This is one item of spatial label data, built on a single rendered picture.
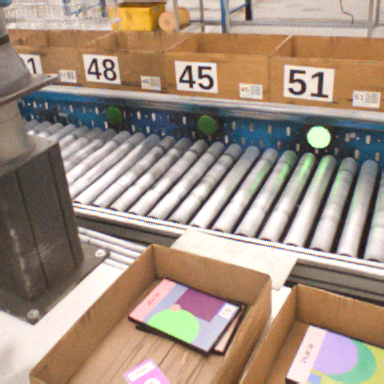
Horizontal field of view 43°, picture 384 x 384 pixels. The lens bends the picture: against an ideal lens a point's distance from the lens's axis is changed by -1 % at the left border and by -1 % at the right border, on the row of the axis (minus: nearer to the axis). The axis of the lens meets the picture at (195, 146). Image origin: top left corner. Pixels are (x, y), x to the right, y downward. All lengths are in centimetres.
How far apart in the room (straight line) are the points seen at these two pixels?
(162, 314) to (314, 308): 30
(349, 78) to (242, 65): 35
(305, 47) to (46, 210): 119
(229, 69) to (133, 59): 38
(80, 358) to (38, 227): 29
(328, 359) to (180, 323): 28
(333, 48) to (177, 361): 129
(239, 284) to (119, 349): 27
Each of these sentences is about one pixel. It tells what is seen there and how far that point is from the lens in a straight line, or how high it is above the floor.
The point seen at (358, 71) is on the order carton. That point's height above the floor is 102.
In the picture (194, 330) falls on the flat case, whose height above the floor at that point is 78.
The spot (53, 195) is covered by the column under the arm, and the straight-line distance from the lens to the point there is 112.
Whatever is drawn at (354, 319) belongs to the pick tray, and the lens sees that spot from 99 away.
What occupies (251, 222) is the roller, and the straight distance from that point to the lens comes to 132.
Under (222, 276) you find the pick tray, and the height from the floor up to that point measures 81.
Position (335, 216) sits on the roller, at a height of 74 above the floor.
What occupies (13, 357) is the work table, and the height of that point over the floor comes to 75.
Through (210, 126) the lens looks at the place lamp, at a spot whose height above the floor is 81.
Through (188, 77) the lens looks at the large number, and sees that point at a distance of 178.
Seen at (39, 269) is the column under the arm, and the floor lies 83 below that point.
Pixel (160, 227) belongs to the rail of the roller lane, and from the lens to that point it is 134.
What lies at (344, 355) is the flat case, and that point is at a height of 80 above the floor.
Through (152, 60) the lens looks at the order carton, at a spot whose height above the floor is 101.
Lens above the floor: 150
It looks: 26 degrees down
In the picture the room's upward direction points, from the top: 5 degrees counter-clockwise
